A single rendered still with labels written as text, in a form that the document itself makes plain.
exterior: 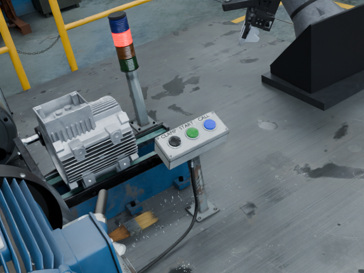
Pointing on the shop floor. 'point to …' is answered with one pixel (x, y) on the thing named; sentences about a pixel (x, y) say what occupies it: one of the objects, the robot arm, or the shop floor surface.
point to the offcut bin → (45, 8)
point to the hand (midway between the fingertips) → (240, 41)
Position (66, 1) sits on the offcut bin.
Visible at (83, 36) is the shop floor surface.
